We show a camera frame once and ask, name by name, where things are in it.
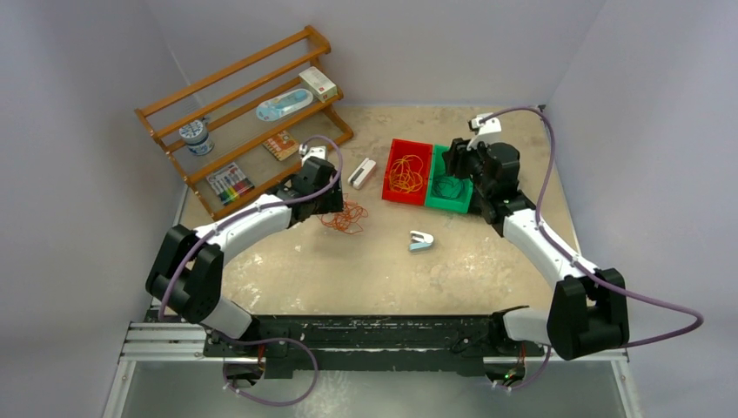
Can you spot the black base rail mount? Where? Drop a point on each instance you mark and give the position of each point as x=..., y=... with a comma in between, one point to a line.
x=463, y=344

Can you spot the coloured marker set pack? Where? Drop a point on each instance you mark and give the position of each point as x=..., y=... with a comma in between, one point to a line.
x=229, y=183

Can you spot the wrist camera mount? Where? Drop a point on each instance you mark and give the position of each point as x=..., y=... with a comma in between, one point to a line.
x=487, y=130
x=309, y=151

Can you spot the blue white tape roll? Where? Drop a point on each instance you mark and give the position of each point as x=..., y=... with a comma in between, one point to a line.
x=196, y=137

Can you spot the aluminium frame rail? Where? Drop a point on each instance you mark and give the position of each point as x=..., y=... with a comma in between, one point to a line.
x=163, y=372

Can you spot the blue white oval package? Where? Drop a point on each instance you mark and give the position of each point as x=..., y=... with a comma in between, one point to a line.
x=283, y=105

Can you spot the orange snack packet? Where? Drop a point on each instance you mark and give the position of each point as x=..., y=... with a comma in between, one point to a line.
x=282, y=145

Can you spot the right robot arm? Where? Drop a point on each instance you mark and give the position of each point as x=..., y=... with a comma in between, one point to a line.
x=588, y=311

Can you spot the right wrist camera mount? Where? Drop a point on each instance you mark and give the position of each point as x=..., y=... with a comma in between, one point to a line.
x=487, y=130

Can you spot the wooden shelf rack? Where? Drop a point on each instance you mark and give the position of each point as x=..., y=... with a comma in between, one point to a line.
x=237, y=133

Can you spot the white red box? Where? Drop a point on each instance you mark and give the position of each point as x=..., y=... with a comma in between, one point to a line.
x=318, y=83

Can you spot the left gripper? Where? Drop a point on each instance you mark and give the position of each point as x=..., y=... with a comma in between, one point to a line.
x=332, y=202

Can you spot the red plastic bin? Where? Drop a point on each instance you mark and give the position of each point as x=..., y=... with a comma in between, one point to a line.
x=407, y=172

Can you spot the white blue staple remover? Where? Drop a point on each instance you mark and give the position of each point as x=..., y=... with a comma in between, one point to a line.
x=420, y=241

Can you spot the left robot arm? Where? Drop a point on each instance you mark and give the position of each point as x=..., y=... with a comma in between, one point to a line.
x=187, y=273

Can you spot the green plastic bin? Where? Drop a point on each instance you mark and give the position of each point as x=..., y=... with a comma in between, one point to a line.
x=445, y=192

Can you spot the white stapler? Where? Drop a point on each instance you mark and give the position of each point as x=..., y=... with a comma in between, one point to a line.
x=362, y=173

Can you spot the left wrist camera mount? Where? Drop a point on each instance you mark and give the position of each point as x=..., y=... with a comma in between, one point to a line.
x=309, y=151

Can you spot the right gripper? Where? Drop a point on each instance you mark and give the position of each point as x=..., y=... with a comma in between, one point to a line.
x=458, y=155

